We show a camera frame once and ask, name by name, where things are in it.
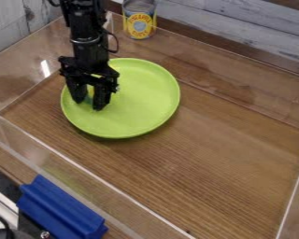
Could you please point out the clear acrylic enclosure wall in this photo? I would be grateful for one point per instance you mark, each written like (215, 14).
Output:
(56, 180)

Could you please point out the clear acrylic corner bracket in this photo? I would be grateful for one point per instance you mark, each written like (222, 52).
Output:
(110, 25)

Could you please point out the yellow pineapple can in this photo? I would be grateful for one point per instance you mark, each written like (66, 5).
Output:
(139, 18)

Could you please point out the green round plate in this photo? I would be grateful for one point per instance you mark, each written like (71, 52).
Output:
(141, 107)

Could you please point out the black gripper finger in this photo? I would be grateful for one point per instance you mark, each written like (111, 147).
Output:
(78, 88)
(102, 96)

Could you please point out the blue plastic clamp block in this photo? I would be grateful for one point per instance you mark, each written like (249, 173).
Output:
(55, 210)

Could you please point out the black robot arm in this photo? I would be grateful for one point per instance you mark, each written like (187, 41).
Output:
(84, 18)

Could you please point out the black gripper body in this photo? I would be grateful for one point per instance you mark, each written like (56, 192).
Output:
(102, 74)

